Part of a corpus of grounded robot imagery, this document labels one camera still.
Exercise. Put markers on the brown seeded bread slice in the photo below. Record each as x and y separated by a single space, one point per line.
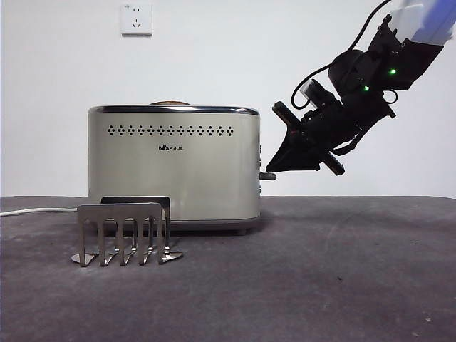
171 103

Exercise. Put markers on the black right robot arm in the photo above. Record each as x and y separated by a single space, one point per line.
388 64

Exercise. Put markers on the cream toaster with steel rim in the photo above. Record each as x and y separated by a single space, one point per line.
199 178

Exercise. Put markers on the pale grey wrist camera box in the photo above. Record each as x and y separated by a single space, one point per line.
307 90

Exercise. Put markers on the white wall socket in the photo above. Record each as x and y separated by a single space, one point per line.
136 20

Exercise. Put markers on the steel slotted bread rack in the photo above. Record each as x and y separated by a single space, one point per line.
117 212

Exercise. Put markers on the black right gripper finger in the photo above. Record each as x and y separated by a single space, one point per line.
288 147
303 162

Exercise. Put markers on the grey toaster lever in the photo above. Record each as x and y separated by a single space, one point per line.
268 175

